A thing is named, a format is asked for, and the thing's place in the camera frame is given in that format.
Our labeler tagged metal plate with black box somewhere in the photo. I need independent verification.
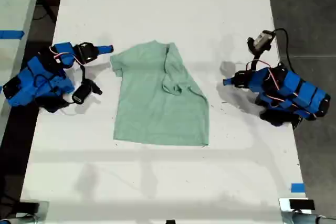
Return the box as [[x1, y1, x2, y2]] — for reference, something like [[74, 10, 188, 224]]
[[278, 198, 316, 212]]

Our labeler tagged grey metal pole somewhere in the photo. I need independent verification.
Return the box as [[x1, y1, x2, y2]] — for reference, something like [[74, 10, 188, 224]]
[[281, 210, 336, 224], [0, 214, 38, 224]]

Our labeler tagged black floor cable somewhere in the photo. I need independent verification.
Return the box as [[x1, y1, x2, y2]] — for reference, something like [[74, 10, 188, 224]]
[[33, 0, 58, 22]]

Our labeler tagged short blue tape strip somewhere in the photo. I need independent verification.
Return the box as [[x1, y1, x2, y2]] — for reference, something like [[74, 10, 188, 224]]
[[290, 183, 306, 193]]

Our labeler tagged black camera box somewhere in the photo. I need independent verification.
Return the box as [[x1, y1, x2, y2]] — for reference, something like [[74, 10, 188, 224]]
[[71, 83, 92, 105]]

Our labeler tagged grey topped camera box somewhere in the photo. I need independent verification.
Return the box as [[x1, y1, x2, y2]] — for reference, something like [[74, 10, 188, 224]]
[[246, 30, 277, 52]]

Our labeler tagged pale green T-shirt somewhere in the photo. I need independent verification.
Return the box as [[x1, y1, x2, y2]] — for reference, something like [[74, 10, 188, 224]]
[[109, 39, 211, 148]]

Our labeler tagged black cable plug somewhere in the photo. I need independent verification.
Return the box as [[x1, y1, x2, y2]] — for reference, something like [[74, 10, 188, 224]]
[[89, 80, 103, 95]]

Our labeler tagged long black camera cable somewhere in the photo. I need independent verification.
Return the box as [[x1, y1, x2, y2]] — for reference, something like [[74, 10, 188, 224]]
[[272, 27, 297, 73]]

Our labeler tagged black table clamp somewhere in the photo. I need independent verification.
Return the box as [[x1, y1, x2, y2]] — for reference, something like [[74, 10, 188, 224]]
[[18, 200, 50, 217]]

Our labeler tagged black camera stalk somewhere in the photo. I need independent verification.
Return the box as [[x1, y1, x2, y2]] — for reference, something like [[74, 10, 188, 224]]
[[250, 50, 262, 71], [79, 63, 88, 85]]

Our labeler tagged pale grey side table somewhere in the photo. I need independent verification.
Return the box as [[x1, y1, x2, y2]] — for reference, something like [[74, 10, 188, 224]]
[[0, 0, 45, 135]]

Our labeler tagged long blue tape strip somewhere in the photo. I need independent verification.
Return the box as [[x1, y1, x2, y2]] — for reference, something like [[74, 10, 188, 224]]
[[0, 30, 25, 40]]

